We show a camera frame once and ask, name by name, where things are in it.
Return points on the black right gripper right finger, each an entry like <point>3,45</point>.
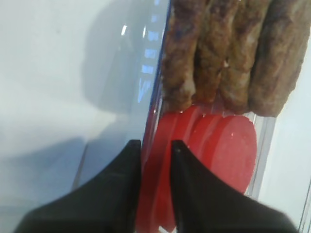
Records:
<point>203,203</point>

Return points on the brown burger patty back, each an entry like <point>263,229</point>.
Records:
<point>177,67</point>

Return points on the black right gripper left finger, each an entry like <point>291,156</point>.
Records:
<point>105,204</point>

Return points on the red tomato slice front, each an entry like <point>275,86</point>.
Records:
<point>230,152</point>

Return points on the red tomato slice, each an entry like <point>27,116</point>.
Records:
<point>230,152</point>
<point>146,221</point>
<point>182,131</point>
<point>201,133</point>

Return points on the brown burger patty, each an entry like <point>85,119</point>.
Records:
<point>241,54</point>
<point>177,67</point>
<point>212,46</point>
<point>280,54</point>

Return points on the brown burger patty front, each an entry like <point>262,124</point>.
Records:
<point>280,54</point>

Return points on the clear patty and tomato bin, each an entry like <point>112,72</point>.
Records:
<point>148,103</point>

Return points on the red tomato slice back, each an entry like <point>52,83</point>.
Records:
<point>146,221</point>

